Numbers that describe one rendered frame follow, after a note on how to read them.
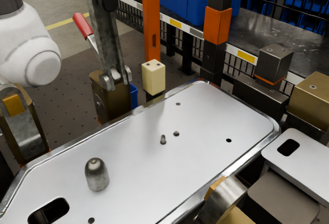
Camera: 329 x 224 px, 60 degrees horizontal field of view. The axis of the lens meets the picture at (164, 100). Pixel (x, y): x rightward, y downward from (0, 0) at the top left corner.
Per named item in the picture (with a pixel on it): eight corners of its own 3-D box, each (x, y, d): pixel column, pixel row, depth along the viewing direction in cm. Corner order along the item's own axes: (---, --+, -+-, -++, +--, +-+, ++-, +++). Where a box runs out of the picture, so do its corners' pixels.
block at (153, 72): (155, 185, 77) (152, 71, 54) (147, 177, 79) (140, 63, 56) (165, 178, 79) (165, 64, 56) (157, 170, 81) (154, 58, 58)
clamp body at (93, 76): (121, 200, 74) (103, 90, 52) (102, 176, 80) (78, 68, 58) (142, 186, 77) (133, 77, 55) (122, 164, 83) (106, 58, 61)
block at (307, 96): (282, 221, 69) (339, 107, 47) (254, 198, 74) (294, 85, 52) (299, 202, 73) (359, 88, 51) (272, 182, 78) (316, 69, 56)
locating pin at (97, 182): (96, 201, 42) (88, 173, 38) (85, 187, 44) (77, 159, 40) (114, 189, 43) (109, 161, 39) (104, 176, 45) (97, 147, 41)
